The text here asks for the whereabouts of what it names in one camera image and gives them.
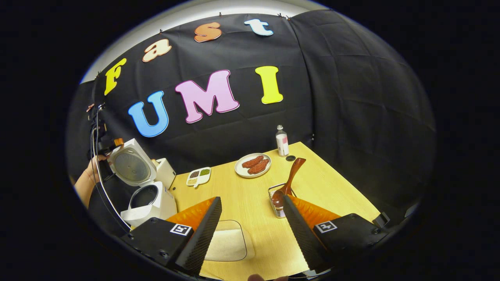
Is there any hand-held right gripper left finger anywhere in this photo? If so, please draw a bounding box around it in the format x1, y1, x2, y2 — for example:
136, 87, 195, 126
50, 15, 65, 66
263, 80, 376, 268
123, 196, 222, 276

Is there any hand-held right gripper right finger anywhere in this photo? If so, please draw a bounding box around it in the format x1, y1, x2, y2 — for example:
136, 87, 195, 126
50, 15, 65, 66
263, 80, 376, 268
282, 194, 391, 272

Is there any wire chopstick holder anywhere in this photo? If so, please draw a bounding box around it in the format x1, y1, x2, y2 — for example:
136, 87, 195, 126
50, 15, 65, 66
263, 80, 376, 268
268, 183, 297, 218

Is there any brown wooden spoon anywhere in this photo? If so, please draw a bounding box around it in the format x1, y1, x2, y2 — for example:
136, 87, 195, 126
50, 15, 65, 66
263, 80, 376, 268
271, 157, 307, 207

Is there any white rice cooker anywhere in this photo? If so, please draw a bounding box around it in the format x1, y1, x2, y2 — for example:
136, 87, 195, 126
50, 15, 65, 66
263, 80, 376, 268
108, 138, 178, 228

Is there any white toaster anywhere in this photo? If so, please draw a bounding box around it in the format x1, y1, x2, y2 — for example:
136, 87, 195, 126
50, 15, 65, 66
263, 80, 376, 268
152, 158, 177, 190

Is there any white divided bean dish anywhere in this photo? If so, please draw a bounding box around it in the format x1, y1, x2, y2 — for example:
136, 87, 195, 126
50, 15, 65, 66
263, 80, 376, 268
186, 167, 212, 188

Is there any white round plate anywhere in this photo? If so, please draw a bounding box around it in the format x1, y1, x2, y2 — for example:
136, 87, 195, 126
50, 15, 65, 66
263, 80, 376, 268
234, 153, 272, 178

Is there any red sausage piece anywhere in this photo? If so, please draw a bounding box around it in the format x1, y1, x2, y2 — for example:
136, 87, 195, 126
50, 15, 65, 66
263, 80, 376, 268
247, 159, 270, 175
241, 155, 264, 169

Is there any small clear bottle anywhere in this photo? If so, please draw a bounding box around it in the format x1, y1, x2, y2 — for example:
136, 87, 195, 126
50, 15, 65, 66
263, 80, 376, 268
275, 125, 290, 157

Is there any black backdrop cloth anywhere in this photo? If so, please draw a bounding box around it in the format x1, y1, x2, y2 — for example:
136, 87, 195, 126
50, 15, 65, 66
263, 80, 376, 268
66, 10, 437, 219

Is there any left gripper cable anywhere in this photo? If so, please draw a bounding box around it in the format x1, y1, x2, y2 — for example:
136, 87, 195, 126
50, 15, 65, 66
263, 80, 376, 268
91, 127, 131, 231

